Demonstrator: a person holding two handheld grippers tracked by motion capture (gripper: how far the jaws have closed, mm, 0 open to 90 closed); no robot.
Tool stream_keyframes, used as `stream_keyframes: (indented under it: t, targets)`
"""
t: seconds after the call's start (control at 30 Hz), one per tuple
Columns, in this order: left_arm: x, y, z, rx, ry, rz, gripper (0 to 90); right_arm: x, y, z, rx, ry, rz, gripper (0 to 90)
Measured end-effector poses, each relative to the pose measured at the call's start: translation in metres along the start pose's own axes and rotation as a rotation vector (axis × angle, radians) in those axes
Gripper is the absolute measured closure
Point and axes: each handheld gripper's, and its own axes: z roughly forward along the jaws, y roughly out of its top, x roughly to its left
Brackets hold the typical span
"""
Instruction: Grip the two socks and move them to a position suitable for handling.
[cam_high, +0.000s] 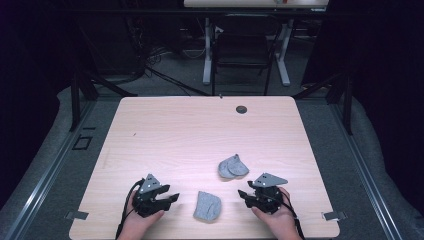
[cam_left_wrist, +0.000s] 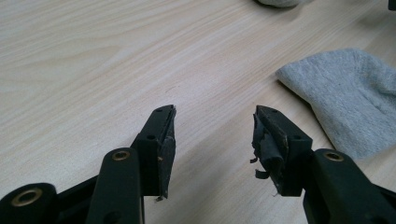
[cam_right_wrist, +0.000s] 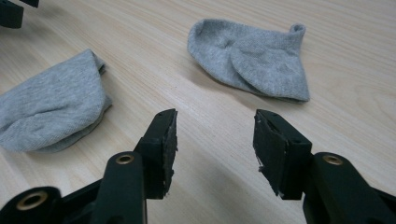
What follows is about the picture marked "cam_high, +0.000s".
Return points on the person's left hand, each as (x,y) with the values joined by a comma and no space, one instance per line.
(138,223)

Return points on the black metal stand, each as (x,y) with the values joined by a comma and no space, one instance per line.
(346,100)
(76,100)

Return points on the grey tape strip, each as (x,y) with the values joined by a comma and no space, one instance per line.
(334,216)
(76,215)

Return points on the white-legged desk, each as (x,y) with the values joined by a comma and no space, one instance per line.
(253,3)

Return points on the aluminium floor rail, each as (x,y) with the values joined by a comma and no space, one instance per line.
(50,166)
(363,166)

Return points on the grey sock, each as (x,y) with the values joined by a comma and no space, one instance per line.
(207,206)
(233,166)

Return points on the black table grommet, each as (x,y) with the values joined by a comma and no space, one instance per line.
(241,109)

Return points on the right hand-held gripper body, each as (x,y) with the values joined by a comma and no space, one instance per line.
(268,196)

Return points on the person's right hand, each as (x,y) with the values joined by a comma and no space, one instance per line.
(280,223)

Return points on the black chair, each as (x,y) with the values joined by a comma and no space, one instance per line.
(243,50)

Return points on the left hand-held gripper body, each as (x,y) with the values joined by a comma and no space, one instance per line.
(149,186)

